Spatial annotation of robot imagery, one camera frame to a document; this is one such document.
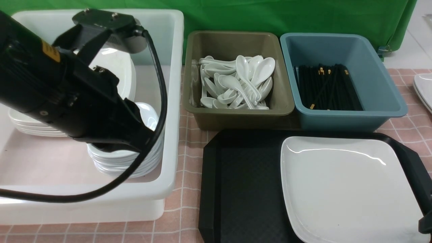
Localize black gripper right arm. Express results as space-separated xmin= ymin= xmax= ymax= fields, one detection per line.
xmin=418 ymin=211 xmax=432 ymax=234

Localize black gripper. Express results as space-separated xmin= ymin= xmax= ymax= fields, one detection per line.
xmin=51 ymin=51 xmax=154 ymax=153

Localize large white square plate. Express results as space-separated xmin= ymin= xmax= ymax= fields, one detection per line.
xmin=280 ymin=136 xmax=431 ymax=243

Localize white ceramic soup spoon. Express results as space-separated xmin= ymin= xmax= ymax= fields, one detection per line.
xmin=236 ymin=55 xmax=261 ymax=103

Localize small white square bowl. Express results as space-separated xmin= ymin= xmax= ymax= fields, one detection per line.
xmin=135 ymin=103 xmax=159 ymax=131

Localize stack of white square plates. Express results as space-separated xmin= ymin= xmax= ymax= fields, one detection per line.
xmin=9 ymin=48 xmax=136 ymax=137

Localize large white plastic tub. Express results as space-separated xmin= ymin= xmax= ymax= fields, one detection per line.
xmin=0 ymin=9 xmax=184 ymax=225

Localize stack of small white bowls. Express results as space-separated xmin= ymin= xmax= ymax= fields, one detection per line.
xmin=86 ymin=131 xmax=165 ymax=179

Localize white plates at right edge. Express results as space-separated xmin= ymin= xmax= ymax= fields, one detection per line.
xmin=413 ymin=73 xmax=432 ymax=114

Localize blue chopstick bin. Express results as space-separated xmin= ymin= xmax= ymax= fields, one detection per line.
xmin=280 ymin=33 xmax=408 ymax=132

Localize pile of black chopsticks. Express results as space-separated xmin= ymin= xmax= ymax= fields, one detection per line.
xmin=293 ymin=64 xmax=364 ymax=111

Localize olive green spoon bin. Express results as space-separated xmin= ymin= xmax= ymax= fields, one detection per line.
xmin=183 ymin=31 xmax=298 ymax=131

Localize pink checkered tablecloth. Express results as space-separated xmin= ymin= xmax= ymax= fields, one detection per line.
xmin=1 ymin=69 xmax=431 ymax=243

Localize pile of white soup spoons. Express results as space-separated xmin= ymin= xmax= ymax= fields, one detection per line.
xmin=198 ymin=55 xmax=276 ymax=110

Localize black plastic serving tray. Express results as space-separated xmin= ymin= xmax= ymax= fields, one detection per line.
xmin=198 ymin=129 xmax=431 ymax=243

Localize green backdrop cloth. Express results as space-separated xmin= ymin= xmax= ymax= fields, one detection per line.
xmin=0 ymin=0 xmax=417 ymax=51

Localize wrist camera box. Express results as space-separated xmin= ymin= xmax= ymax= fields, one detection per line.
xmin=53 ymin=9 xmax=152 ymax=64

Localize black cable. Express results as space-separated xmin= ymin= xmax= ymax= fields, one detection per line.
xmin=0 ymin=30 xmax=168 ymax=203

